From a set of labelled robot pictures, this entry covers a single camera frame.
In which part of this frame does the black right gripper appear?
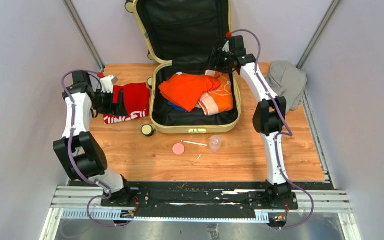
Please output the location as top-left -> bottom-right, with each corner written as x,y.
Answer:
204,46 -> 235,74

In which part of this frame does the blue garment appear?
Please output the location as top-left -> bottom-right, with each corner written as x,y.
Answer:
167,101 -> 188,113

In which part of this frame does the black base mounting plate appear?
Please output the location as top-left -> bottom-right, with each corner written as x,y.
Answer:
100,181 -> 300,220

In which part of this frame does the white thin stick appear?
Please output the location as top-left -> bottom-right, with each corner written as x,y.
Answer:
181,140 -> 208,147

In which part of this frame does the clear plastic cup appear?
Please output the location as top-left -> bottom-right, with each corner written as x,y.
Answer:
209,135 -> 222,153

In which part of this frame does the grey crumpled cloth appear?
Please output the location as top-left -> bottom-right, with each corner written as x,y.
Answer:
267,60 -> 307,113

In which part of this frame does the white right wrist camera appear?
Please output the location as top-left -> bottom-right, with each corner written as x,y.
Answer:
221,40 -> 230,53

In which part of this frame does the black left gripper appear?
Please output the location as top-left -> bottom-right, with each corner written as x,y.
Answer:
91,89 -> 128,117

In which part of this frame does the red printed shirt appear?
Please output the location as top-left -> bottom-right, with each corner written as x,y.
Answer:
103,82 -> 150,124

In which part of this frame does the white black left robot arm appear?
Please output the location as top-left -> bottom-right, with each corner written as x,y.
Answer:
52,70 -> 135,207

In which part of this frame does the orange white patterned garment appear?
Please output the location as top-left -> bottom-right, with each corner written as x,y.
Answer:
195,70 -> 234,116

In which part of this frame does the pink round lid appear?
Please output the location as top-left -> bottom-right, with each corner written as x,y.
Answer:
172,143 -> 185,156

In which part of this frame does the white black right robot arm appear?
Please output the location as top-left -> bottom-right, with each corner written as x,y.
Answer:
208,32 -> 294,210

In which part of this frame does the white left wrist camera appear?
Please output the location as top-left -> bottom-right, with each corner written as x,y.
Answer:
99,75 -> 118,94

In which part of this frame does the cream open suitcase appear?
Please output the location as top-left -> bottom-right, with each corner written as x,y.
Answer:
125,0 -> 241,137

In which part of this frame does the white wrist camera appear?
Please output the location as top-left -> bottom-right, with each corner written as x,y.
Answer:
99,75 -> 118,94
221,40 -> 230,53

